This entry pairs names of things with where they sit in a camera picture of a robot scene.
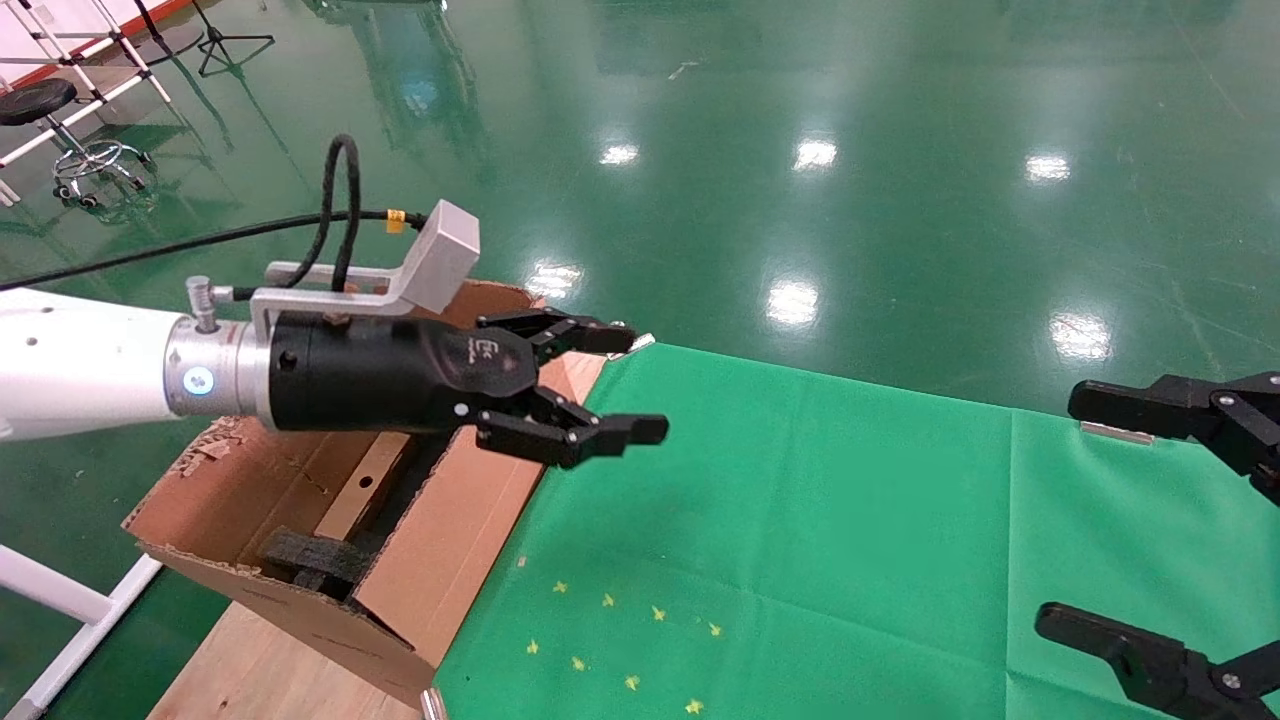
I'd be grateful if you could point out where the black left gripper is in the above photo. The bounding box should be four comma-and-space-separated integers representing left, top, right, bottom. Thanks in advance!
268, 307, 669, 471

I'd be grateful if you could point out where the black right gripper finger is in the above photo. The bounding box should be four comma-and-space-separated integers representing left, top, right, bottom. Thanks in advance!
1066, 372, 1280, 506
1033, 602, 1280, 720

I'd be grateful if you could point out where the large open cardboard carton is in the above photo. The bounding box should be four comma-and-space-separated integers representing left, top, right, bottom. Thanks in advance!
122, 280, 606, 709

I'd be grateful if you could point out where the black foam block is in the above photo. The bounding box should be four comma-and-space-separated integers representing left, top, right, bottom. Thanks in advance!
258, 528, 369, 601

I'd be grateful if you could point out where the large green tablecloth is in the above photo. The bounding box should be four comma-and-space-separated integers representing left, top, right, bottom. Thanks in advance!
432, 343, 1280, 720

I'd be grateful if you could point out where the black tripod stand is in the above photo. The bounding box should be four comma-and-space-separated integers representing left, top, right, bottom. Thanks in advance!
188, 0, 274, 79

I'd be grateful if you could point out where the black round swivel stool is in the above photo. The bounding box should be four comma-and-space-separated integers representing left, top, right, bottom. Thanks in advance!
0, 78, 153, 211

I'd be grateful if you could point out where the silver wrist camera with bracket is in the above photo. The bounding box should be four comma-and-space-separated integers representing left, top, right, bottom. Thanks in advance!
250, 200, 481, 343

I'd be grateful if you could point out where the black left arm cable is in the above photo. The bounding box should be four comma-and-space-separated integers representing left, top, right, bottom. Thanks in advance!
0, 135, 413, 293

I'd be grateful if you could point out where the white pipe rack frame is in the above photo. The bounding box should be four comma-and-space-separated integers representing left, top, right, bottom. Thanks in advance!
0, 0, 173, 168

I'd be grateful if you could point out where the white pipe table frame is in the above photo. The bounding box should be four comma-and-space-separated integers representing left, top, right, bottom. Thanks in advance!
0, 545, 163, 720

